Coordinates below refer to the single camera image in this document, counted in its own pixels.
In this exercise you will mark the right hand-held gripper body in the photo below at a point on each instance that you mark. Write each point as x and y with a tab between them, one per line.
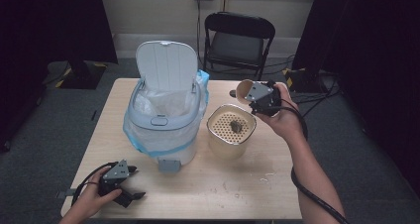
265	100

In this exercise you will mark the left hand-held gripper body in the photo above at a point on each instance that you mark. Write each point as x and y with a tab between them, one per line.
114	174

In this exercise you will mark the brown paper cup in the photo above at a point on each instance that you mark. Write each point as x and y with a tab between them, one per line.
243	91

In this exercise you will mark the dark tea residue lump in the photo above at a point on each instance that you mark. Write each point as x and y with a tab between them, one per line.
235	126

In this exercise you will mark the beige container with perforated strainer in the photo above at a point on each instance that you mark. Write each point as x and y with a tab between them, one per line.
228	141

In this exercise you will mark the white grey pedal trash can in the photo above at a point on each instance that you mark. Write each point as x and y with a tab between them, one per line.
165	118

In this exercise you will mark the person's right hand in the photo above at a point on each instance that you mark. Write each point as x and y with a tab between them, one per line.
287	118

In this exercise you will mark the person's left hand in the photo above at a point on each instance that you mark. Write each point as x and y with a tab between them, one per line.
89	199

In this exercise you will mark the blue translucent trash bag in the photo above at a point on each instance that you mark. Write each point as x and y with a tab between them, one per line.
145	141

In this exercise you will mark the black box yellow striped tape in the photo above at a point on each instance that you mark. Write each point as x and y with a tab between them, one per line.
302	80

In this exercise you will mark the black folding chair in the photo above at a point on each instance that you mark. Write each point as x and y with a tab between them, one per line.
236	49

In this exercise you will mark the white crumbs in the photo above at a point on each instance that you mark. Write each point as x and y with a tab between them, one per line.
265	177

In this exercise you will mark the black curtain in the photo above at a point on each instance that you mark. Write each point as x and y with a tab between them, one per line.
39	35
373	68

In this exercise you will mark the black stand base yellow tape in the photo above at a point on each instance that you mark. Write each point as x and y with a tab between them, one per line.
79	75

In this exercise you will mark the grey table bracket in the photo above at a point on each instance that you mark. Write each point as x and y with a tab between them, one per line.
62	194

